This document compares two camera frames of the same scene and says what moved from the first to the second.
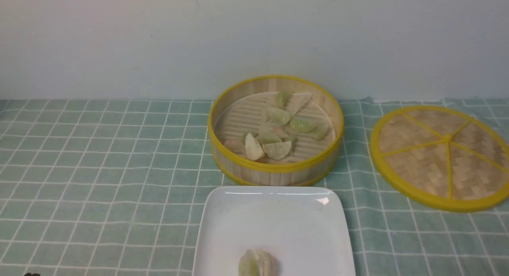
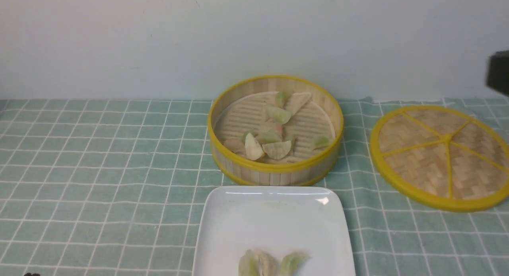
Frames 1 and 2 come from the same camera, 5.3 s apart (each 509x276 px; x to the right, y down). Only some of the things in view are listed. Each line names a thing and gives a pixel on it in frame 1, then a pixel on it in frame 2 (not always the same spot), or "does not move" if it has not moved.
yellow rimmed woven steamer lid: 443,158 does not move
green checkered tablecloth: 109,187 does not move
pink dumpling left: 236,145 does not move
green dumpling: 303,124 to 292,263
